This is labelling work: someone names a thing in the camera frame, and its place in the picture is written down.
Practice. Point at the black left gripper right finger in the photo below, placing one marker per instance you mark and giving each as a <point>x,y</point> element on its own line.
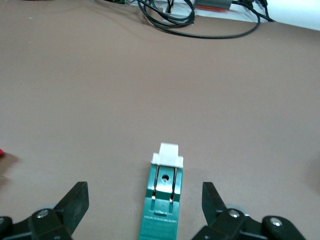
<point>225,220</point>

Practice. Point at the green terminal block part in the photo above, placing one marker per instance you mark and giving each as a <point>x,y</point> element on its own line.
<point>162,220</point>

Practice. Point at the grey device orange base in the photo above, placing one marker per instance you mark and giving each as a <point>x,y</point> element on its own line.
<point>212,3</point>

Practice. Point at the brown paper table cover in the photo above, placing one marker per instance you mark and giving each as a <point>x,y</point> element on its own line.
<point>100,100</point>

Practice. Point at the red push button orange block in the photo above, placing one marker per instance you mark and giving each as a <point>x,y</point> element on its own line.
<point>1,152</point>

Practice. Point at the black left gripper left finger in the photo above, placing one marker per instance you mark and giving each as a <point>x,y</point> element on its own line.
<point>62,217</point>

